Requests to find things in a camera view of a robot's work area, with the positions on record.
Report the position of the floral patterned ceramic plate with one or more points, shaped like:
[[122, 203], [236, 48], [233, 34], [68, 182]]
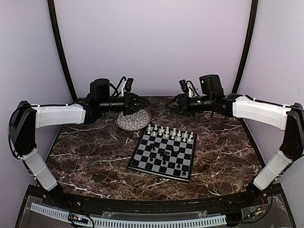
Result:
[[134, 122]]

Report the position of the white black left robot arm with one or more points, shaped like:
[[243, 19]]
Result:
[[31, 124]]

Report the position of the black right corner frame post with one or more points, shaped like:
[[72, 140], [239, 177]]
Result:
[[247, 44]]

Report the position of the black corner frame post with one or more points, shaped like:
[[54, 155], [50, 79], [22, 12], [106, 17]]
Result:
[[247, 44], [60, 49]]

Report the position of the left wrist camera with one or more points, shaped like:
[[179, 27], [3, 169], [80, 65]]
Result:
[[100, 88]]

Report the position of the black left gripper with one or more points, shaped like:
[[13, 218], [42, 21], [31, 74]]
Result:
[[129, 100]]

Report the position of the white queen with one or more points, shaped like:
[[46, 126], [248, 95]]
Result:
[[167, 131]]

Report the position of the black white chess board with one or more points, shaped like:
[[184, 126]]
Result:
[[169, 170]]

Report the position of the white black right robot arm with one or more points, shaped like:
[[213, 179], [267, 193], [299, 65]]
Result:
[[287, 118]]

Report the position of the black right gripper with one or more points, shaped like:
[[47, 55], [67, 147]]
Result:
[[183, 101]]

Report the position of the white king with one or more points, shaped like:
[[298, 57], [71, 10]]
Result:
[[174, 132]]

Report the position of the black left corner frame post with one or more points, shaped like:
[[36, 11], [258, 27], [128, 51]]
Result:
[[60, 49]]

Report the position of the white slotted cable duct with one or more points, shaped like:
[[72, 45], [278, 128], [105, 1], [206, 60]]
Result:
[[125, 220]]

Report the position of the black front frame rail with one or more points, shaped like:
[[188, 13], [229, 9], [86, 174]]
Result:
[[228, 203]]

